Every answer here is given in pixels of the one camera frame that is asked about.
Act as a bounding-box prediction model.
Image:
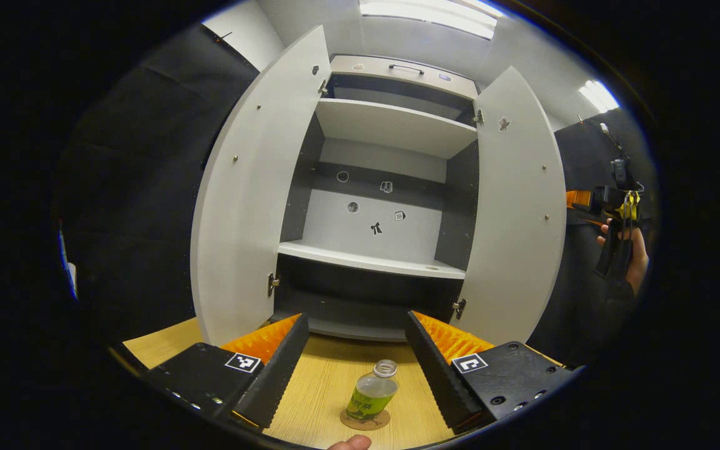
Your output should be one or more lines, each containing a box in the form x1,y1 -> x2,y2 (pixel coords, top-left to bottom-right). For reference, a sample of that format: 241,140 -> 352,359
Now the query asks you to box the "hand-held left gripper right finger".
405,310 -> 576,435

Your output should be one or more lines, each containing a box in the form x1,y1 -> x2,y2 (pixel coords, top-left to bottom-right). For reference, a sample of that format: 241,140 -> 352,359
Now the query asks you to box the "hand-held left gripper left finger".
141,312 -> 309,432

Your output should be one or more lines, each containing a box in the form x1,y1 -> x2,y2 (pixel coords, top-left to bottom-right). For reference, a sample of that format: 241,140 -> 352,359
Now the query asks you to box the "grey cabinet door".
457,66 -> 567,346
190,25 -> 332,346

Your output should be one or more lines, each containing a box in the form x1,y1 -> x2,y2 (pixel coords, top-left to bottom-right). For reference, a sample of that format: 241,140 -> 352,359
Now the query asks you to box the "clear bottle with green label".
346,359 -> 399,421

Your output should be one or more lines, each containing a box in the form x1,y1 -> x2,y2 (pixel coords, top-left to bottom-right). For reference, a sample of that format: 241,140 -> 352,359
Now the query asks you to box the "round brown coaster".
340,406 -> 391,431

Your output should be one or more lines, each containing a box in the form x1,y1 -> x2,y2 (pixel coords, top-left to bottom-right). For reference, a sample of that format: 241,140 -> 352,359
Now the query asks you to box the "small ceiling light panel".
579,79 -> 620,113

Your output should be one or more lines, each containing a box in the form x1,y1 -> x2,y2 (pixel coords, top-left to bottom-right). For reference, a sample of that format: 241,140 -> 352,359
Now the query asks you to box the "black backdrop cloth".
54,25 -> 658,369

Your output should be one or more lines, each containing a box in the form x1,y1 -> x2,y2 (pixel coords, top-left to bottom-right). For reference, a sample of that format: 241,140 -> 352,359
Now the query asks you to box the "grey drawer front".
329,54 -> 479,101

